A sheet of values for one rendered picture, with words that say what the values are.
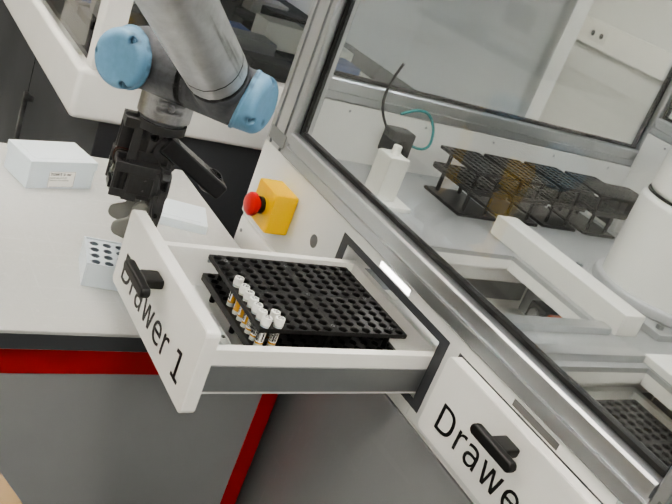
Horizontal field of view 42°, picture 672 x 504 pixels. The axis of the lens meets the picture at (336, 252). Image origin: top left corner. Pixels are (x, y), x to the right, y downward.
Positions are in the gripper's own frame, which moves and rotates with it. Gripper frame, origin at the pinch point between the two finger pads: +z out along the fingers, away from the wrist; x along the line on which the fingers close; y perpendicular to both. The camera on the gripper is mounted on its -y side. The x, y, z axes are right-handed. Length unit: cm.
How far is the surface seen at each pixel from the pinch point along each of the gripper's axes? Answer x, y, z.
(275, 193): -9.0, -20.7, -9.6
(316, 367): 35.8, -16.5, -5.8
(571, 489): 60, -37, -11
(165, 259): 25.6, 2.3, -11.3
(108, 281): 5.0, 4.0, 4.1
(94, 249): -0.8, 6.2, 2.3
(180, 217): -22.1, -10.3, 3.7
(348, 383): 34.9, -22.0, -3.6
